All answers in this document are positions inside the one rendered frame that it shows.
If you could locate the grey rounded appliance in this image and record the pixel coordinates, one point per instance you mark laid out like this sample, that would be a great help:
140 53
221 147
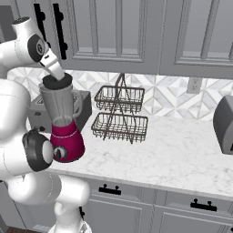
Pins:
224 124

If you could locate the grey wall cupboard door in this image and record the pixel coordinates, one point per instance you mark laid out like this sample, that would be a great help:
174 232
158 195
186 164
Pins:
200 39
27 9
115 33

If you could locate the white wall socket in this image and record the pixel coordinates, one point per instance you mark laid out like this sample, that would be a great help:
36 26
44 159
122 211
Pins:
194 85

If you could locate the grey drawer front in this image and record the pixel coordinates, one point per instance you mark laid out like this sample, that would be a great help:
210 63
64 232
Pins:
130 189
182 201

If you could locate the blender with magenta base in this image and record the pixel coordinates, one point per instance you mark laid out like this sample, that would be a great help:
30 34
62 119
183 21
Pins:
66 142

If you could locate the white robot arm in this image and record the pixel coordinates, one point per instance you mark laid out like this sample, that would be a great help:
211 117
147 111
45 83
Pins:
15 127

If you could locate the black blender lid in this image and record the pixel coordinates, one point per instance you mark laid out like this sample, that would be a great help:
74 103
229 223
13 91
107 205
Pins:
65 82

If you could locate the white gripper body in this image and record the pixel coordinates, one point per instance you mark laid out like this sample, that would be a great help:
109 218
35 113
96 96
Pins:
56 70

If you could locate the grey base cupboard door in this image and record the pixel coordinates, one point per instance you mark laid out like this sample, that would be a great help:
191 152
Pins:
33 217
121 217
194 223

